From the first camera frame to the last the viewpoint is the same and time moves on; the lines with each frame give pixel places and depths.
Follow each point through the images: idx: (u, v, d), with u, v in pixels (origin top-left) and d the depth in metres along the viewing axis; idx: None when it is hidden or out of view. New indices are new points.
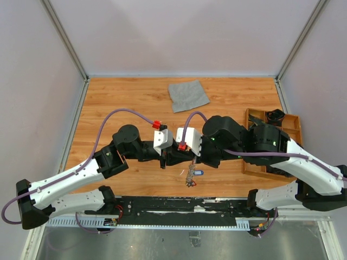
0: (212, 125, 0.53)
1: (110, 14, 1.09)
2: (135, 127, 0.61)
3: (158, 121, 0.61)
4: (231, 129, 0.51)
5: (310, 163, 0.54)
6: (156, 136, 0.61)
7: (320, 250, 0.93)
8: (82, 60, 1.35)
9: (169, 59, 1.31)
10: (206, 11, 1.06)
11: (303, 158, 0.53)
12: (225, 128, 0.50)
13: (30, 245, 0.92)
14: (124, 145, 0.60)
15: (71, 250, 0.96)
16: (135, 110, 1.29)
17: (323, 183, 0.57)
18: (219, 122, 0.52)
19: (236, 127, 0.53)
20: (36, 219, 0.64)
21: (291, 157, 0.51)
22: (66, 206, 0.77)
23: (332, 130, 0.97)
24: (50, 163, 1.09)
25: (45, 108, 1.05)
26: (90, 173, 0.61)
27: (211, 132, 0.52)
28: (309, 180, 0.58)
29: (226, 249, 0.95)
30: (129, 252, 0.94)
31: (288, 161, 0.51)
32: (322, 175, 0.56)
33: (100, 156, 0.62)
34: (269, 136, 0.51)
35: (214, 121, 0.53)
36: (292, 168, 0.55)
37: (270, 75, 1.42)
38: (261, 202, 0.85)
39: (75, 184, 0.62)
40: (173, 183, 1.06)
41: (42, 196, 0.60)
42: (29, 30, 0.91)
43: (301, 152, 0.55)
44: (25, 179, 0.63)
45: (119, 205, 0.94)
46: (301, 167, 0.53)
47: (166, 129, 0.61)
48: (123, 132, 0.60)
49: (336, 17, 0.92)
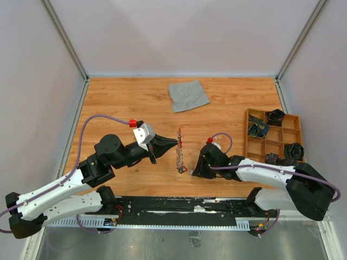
0: (205, 147, 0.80)
1: (110, 15, 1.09)
2: (116, 137, 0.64)
3: (133, 121, 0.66)
4: (215, 152, 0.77)
5: (255, 168, 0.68)
6: (137, 132, 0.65)
7: (320, 249, 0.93)
8: (82, 60, 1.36)
9: (169, 59, 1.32)
10: (206, 11, 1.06)
11: (247, 166, 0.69)
12: (210, 151, 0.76)
13: (30, 245, 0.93)
14: (107, 156, 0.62)
15: (70, 250, 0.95)
16: (134, 110, 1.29)
17: (272, 180, 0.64)
18: (210, 145, 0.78)
19: (220, 153, 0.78)
20: (28, 228, 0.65)
21: (239, 168, 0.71)
22: (58, 212, 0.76)
23: (331, 130, 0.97)
24: (50, 163, 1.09)
25: (45, 108, 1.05)
26: (75, 184, 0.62)
27: (202, 150, 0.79)
28: (270, 183, 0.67)
29: (226, 249, 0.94)
30: (129, 253, 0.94)
31: (238, 172, 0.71)
32: (266, 173, 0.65)
33: (85, 166, 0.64)
34: (236, 161, 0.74)
35: (206, 145, 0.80)
36: (250, 177, 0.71)
37: (270, 75, 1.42)
38: (259, 199, 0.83)
39: (61, 195, 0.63)
40: (173, 183, 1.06)
41: (29, 209, 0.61)
42: (29, 30, 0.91)
43: (250, 162, 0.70)
44: (13, 192, 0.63)
45: (119, 205, 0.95)
46: (248, 171, 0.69)
47: (144, 124, 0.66)
48: (105, 143, 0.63)
49: (335, 17, 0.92)
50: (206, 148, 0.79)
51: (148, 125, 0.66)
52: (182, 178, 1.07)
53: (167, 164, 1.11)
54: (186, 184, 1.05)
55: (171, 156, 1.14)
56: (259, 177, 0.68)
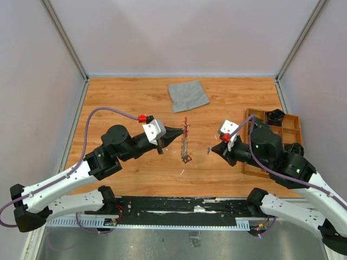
0: (262, 136, 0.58)
1: (110, 15, 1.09)
2: (123, 128, 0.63)
3: (142, 116, 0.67)
4: (277, 147, 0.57)
5: (329, 200, 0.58)
6: (148, 129, 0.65)
7: (320, 250, 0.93)
8: (82, 60, 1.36)
9: (169, 59, 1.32)
10: (206, 11, 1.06)
11: (323, 192, 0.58)
12: (273, 144, 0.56)
13: (30, 245, 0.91)
14: (114, 147, 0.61)
15: (71, 250, 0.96)
16: (134, 110, 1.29)
17: (342, 223, 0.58)
18: (271, 137, 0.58)
19: (281, 146, 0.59)
20: (32, 222, 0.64)
21: (310, 187, 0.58)
22: (63, 208, 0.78)
23: (332, 130, 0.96)
24: (50, 163, 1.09)
25: (45, 108, 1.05)
26: (81, 176, 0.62)
27: (259, 141, 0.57)
28: (331, 218, 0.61)
29: (226, 249, 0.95)
30: (129, 252, 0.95)
31: (306, 189, 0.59)
32: (342, 214, 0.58)
33: (92, 158, 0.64)
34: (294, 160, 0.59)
35: (265, 132, 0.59)
36: (310, 197, 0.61)
37: (270, 75, 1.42)
38: (267, 206, 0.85)
39: (67, 187, 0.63)
40: (174, 183, 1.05)
41: (34, 201, 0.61)
42: (29, 30, 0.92)
43: (327, 188, 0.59)
44: (18, 184, 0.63)
45: (119, 205, 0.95)
46: (318, 197, 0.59)
47: (154, 120, 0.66)
48: (112, 135, 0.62)
49: (335, 17, 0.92)
50: (265, 138, 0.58)
51: (159, 121, 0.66)
52: (182, 178, 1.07)
53: (167, 164, 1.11)
54: (186, 184, 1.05)
55: (171, 155, 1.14)
56: (324, 207, 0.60)
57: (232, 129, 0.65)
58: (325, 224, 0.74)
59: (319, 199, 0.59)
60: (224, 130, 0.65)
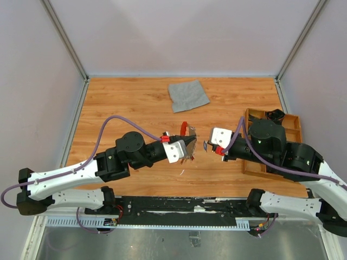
0: (263, 129, 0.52)
1: (110, 15, 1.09)
2: (140, 136, 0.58)
3: (166, 137, 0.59)
4: (282, 139, 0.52)
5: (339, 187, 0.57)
6: (170, 151, 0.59)
7: (320, 250, 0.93)
8: (82, 60, 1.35)
9: (169, 59, 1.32)
10: (206, 11, 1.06)
11: (333, 182, 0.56)
12: (278, 138, 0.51)
13: (30, 245, 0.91)
14: (127, 154, 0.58)
15: (71, 249, 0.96)
16: (134, 110, 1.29)
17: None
18: (274, 129, 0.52)
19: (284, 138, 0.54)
20: (33, 207, 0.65)
21: (321, 179, 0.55)
22: (65, 200, 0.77)
23: (332, 130, 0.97)
24: (50, 163, 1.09)
25: (45, 108, 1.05)
26: (88, 175, 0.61)
27: (263, 135, 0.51)
28: (336, 203, 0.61)
29: (226, 249, 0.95)
30: (129, 252, 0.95)
31: (317, 182, 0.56)
32: None
33: (102, 158, 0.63)
34: (300, 151, 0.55)
35: (265, 125, 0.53)
36: (319, 188, 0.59)
37: (270, 75, 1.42)
38: (266, 204, 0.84)
39: (71, 182, 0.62)
40: (173, 183, 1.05)
41: (38, 189, 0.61)
42: (29, 31, 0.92)
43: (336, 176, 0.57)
44: (27, 168, 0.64)
45: (119, 205, 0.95)
46: (328, 188, 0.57)
47: (178, 143, 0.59)
48: (127, 140, 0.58)
49: (335, 16, 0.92)
50: (268, 131, 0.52)
51: (183, 144, 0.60)
52: (182, 177, 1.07)
53: (167, 164, 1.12)
54: (186, 184, 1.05)
55: None
56: (332, 195, 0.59)
57: (224, 139, 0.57)
58: (322, 210, 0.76)
59: (328, 189, 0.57)
60: (216, 141, 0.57)
